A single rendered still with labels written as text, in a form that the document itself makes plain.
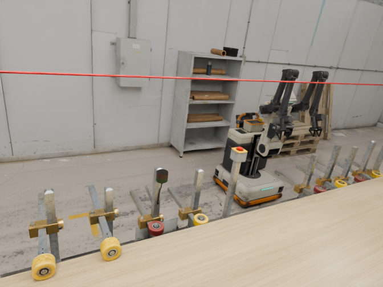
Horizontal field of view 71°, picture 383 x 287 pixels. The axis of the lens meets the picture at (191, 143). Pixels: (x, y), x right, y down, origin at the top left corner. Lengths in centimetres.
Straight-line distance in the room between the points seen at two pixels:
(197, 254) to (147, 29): 320
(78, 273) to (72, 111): 292
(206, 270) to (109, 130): 314
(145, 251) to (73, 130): 293
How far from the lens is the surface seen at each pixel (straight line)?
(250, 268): 133
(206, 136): 479
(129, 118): 411
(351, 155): 260
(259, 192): 322
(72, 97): 388
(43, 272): 123
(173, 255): 130
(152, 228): 141
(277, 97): 272
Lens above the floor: 183
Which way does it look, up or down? 23 degrees down
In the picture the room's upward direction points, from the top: 7 degrees clockwise
